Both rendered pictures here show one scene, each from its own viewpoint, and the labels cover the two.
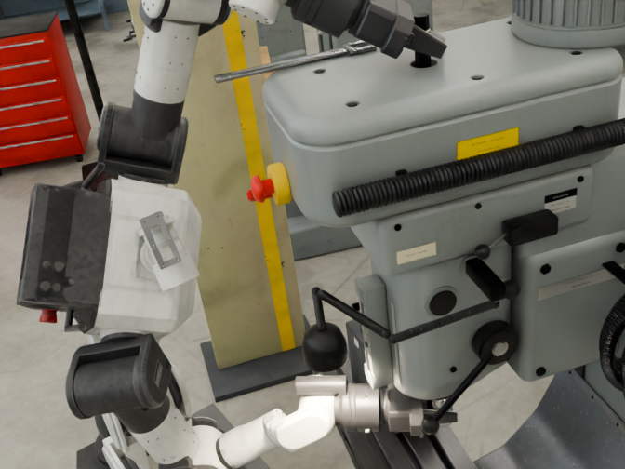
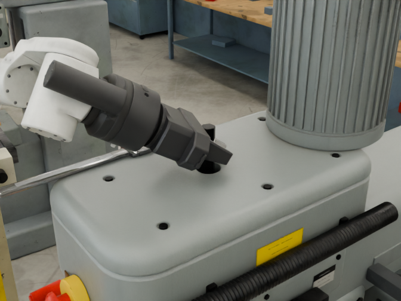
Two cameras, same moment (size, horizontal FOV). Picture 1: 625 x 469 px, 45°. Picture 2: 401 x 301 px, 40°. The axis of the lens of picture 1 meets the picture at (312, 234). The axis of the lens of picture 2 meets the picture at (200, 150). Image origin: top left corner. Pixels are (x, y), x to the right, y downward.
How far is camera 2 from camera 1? 0.38 m
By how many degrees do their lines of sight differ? 21
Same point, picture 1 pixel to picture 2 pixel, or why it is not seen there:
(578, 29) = (336, 135)
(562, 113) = (333, 209)
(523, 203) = (298, 285)
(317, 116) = (133, 245)
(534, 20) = (296, 126)
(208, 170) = not seen: outside the picture
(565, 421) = not seen: outside the picture
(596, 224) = (343, 286)
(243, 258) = not seen: outside the picture
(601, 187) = (348, 258)
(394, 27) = (194, 144)
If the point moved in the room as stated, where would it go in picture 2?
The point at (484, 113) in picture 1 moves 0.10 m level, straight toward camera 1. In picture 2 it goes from (278, 221) to (301, 267)
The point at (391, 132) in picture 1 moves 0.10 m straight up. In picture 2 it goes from (204, 252) to (204, 184)
